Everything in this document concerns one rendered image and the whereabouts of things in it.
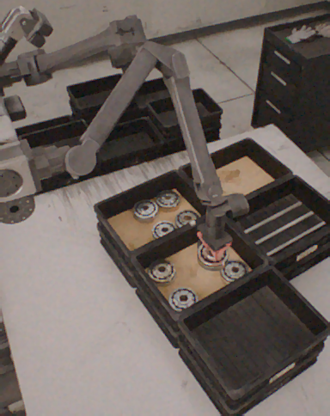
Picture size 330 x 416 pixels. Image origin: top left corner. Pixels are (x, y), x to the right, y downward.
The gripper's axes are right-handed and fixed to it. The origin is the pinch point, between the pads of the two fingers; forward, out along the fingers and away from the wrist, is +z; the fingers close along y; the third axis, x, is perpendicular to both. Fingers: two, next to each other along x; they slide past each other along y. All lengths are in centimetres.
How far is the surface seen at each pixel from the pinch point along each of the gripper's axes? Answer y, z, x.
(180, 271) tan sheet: 12.5, 22.5, 4.0
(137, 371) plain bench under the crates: -6.9, 35.3, 34.4
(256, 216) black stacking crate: 19.3, 22.9, -37.5
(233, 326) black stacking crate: -15.8, 22.7, 1.4
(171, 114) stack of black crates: 140, 57, -72
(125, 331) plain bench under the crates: 8.8, 35.3, 30.7
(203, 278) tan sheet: 5.3, 22.5, -1.0
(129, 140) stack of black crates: 143, 67, -42
